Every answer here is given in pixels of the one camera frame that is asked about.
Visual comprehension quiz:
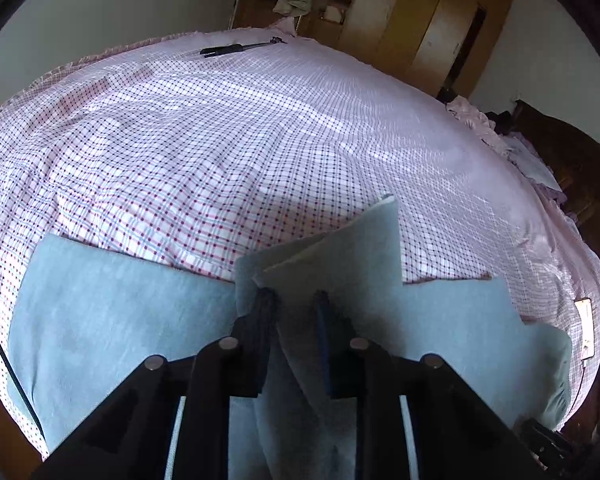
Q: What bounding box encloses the white phone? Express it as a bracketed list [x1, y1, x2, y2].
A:
[575, 297, 597, 361]

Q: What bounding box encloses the black selfie stick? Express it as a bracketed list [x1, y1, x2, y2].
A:
[200, 37, 287, 59]

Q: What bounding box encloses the lilac pillow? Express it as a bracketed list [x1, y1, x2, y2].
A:
[505, 132, 567, 207]

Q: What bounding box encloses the dark wooden headboard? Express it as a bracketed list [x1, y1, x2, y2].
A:
[512, 100, 600, 273]

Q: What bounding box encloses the pink ruffled cloth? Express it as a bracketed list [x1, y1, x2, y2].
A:
[445, 97, 512, 157]

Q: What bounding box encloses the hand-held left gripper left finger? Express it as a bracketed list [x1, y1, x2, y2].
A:
[30, 289, 280, 480]

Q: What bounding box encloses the black cable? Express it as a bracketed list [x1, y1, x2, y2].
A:
[0, 295, 49, 442]

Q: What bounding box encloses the wooden wardrobe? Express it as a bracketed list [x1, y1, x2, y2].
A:
[230, 0, 514, 99]

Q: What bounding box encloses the checked pink bed sheet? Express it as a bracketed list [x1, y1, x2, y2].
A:
[0, 17, 600, 461]

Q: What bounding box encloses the black object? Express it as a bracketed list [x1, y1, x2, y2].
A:
[515, 417, 577, 472]

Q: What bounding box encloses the light blue towel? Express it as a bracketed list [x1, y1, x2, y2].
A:
[7, 194, 574, 480]

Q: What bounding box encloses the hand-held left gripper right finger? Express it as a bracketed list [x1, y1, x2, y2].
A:
[314, 290, 546, 480]

